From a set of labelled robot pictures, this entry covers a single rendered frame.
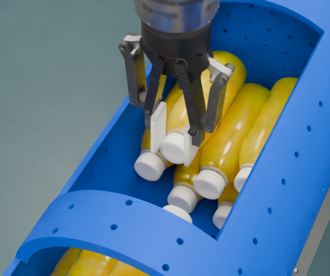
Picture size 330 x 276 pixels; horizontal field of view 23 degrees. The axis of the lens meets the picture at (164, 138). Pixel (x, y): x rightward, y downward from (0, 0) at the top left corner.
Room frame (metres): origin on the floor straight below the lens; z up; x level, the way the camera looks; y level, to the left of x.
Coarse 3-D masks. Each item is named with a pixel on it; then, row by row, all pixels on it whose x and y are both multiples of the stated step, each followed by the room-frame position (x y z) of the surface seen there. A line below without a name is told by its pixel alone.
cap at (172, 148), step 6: (168, 138) 0.64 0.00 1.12; (174, 138) 0.64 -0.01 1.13; (180, 138) 0.64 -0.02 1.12; (162, 144) 0.64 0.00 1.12; (168, 144) 0.63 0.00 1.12; (174, 144) 0.63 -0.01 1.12; (180, 144) 0.63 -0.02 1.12; (162, 150) 0.64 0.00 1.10; (168, 150) 0.63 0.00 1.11; (174, 150) 0.63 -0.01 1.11; (180, 150) 0.63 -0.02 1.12; (168, 156) 0.63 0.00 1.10; (174, 156) 0.63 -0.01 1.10; (180, 156) 0.63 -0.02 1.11; (174, 162) 0.63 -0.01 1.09; (180, 162) 0.62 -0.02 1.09
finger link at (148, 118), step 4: (140, 92) 0.66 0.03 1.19; (144, 92) 0.66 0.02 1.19; (140, 96) 0.65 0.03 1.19; (144, 96) 0.65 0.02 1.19; (140, 100) 0.65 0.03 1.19; (144, 100) 0.65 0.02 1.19; (140, 104) 0.65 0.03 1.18; (156, 104) 0.65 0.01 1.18; (156, 108) 0.65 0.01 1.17; (144, 116) 0.64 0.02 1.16; (148, 116) 0.64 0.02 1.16; (144, 120) 0.64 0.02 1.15; (148, 120) 0.64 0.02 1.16; (144, 124) 0.64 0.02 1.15; (148, 124) 0.64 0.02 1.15; (148, 128) 0.64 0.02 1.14
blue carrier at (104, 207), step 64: (256, 0) 0.78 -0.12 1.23; (320, 0) 0.78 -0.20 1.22; (256, 64) 0.83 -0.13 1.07; (320, 64) 0.69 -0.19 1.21; (128, 128) 0.70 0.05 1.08; (320, 128) 0.61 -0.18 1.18; (64, 192) 0.55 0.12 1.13; (128, 192) 0.64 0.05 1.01; (256, 192) 0.50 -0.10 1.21; (320, 192) 0.56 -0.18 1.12; (128, 256) 0.40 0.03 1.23; (192, 256) 0.41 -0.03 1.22; (256, 256) 0.43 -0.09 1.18
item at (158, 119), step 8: (160, 104) 0.65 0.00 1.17; (160, 112) 0.64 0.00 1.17; (152, 120) 0.63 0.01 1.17; (160, 120) 0.64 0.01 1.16; (152, 128) 0.63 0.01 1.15; (160, 128) 0.64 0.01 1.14; (152, 136) 0.63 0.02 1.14; (160, 136) 0.64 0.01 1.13; (152, 144) 0.63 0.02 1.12; (152, 152) 0.63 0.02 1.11
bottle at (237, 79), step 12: (216, 60) 0.77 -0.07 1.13; (228, 60) 0.77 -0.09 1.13; (240, 60) 0.78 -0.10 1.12; (204, 72) 0.75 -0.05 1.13; (240, 72) 0.76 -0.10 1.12; (204, 84) 0.72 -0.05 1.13; (228, 84) 0.73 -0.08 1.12; (240, 84) 0.75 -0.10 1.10; (180, 96) 0.71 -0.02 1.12; (204, 96) 0.70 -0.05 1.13; (228, 96) 0.72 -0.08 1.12; (180, 108) 0.68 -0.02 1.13; (228, 108) 0.71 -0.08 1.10; (168, 120) 0.68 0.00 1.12; (180, 120) 0.66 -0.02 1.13; (168, 132) 0.66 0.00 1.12; (180, 132) 0.65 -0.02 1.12; (204, 144) 0.65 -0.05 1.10
